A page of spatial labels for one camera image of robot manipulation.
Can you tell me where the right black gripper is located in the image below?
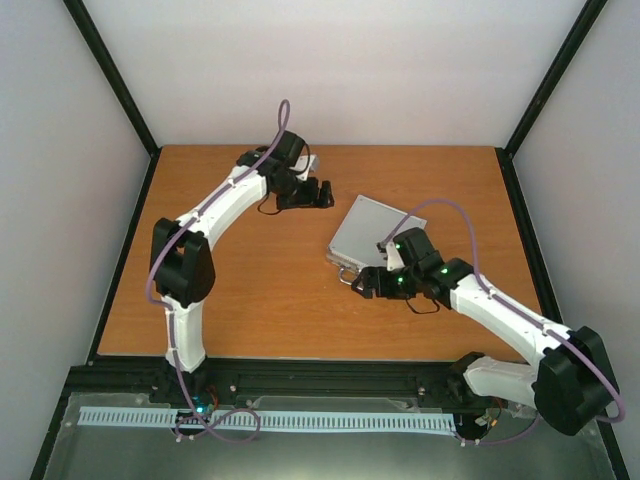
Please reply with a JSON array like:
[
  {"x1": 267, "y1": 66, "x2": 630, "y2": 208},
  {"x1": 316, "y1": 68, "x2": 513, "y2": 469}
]
[{"x1": 352, "y1": 265, "x2": 421, "y2": 300}]

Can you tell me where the left green lit circuit board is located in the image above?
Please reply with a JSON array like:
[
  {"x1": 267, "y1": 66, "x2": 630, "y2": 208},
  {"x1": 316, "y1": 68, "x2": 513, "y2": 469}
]
[{"x1": 176, "y1": 385, "x2": 219, "y2": 426}]

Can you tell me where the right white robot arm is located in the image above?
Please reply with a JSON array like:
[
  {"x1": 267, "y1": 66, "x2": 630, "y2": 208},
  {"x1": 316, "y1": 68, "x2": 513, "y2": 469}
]
[{"x1": 350, "y1": 258, "x2": 625, "y2": 436}]

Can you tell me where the aluminium poker case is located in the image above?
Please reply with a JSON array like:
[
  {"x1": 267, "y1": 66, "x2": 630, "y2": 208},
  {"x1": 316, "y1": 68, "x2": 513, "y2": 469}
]
[{"x1": 326, "y1": 195, "x2": 427, "y2": 285}]

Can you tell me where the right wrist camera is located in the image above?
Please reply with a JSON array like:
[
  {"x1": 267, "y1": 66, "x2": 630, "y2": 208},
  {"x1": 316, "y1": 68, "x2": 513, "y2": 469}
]
[{"x1": 378, "y1": 227, "x2": 444, "y2": 275}]

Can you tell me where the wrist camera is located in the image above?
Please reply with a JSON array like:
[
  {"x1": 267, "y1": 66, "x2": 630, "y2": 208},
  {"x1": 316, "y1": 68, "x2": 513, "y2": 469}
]
[
  {"x1": 378, "y1": 227, "x2": 444, "y2": 275},
  {"x1": 290, "y1": 154, "x2": 319, "y2": 181}
]

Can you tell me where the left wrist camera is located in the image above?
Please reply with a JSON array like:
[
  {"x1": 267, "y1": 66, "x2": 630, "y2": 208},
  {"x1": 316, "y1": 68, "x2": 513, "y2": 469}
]
[{"x1": 290, "y1": 154, "x2": 319, "y2": 181}]

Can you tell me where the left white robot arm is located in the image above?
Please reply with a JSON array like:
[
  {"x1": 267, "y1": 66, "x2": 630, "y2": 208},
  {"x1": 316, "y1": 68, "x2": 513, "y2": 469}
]
[{"x1": 145, "y1": 146, "x2": 334, "y2": 403}]

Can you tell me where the light blue slotted cable duct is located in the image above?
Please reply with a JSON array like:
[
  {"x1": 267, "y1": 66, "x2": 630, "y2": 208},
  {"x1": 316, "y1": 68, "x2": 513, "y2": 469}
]
[{"x1": 77, "y1": 406, "x2": 456, "y2": 435}]

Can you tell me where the black aluminium frame rail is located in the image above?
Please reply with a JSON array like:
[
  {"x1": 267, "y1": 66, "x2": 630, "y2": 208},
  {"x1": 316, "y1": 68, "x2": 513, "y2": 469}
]
[{"x1": 64, "y1": 352, "x2": 507, "y2": 412}]

